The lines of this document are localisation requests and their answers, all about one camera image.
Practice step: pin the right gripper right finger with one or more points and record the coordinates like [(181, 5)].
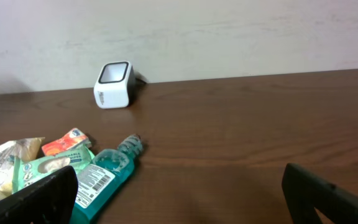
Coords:
[(306, 194)]

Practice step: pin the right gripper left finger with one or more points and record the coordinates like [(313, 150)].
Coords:
[(49, 200)]

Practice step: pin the teal wet wipes packet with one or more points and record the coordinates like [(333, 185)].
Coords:
[(27, 173)]

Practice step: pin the teal Listerine mouthwash bottle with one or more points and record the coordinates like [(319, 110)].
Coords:
[(100, 180)]

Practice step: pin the cream snack bag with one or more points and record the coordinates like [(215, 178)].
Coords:
[(24, 149)]

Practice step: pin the small orange box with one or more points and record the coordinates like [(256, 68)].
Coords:
[(70, 140)]

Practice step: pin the white barcode scanner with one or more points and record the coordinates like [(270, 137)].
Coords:
[(115, 86)]

